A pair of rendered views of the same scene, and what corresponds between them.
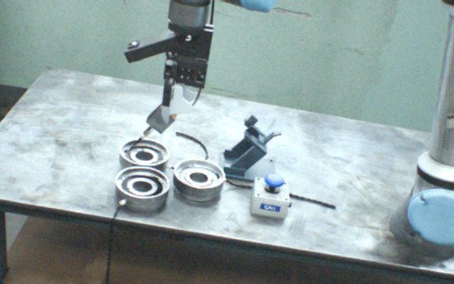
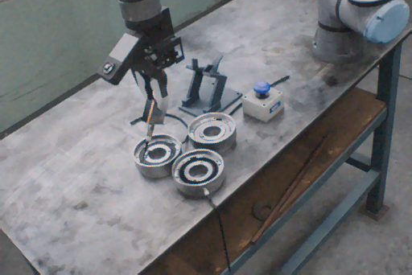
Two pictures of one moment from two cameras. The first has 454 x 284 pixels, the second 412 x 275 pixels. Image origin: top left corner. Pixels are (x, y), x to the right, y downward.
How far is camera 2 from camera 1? 0.64 m
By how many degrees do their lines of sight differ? 31
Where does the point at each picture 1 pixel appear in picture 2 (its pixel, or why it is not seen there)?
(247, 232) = (284, 133)
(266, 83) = (35, 61)
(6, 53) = not seen: outside the picture
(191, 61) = (168, 43)
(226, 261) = not seen: hidden behind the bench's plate
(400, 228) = (335, 55)
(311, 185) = (256, 76)
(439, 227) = (391, 29)
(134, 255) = not seen: hidden behind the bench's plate
